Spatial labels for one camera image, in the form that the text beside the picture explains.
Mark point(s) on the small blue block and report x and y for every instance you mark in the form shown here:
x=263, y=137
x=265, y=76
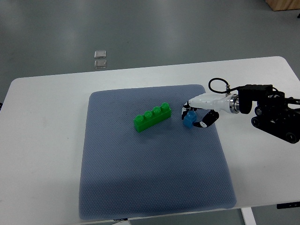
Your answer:
x=190, y=119

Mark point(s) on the long green block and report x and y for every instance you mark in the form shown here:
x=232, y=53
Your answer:
x=152, y=117

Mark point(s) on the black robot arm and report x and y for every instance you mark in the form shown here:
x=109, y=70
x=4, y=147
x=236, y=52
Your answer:
x=273, y=114

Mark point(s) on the upper metal floor plate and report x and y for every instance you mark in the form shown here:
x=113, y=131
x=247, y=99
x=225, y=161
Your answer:
x=100, y=54

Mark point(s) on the blue-grey textured mat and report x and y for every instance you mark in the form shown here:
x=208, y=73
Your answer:
x=165, y=169

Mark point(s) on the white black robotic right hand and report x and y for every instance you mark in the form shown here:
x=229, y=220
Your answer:
x=212, y=102

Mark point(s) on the wooden box corner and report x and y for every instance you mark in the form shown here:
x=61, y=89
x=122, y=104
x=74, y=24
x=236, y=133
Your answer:
x=282, y=5

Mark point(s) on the black table control panel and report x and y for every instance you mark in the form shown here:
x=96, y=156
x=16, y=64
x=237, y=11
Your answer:
x=288, y=205

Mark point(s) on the white table leg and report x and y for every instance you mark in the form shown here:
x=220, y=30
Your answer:
x=248, y=216

